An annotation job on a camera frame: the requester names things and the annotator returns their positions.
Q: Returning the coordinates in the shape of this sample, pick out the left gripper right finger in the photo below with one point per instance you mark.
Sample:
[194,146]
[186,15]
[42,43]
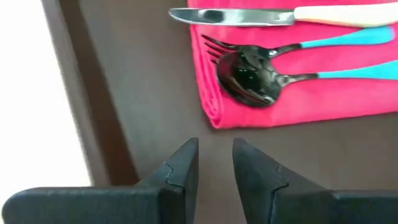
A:
[295,202]

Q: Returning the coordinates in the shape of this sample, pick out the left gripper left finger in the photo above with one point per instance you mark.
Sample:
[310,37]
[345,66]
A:
[109,205]

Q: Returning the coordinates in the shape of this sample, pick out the red cloth napkin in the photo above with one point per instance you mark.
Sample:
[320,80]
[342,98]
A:
[311,102]

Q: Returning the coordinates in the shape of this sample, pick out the brown plastic serving tray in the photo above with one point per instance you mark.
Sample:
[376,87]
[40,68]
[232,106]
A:
[149,77]

